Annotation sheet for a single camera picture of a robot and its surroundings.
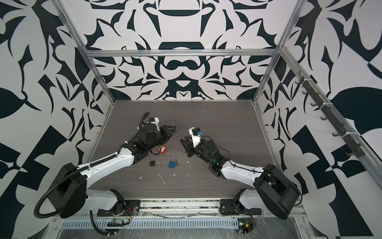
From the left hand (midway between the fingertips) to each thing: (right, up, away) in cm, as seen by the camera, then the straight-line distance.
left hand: (177, 125), depth 79 cm
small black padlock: (-16, -23, +10) cm, 29 cm away
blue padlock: (-3, -23, +10) cm, 25 cm away
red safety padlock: (-11, -15, +15) cm, 24 cm away
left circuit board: (-28, -45, -8) cm, 54 cm away
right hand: (+3, -7, -1) cm, 8 cm away
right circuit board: (+33, -46, -8) cm, 58 cm away
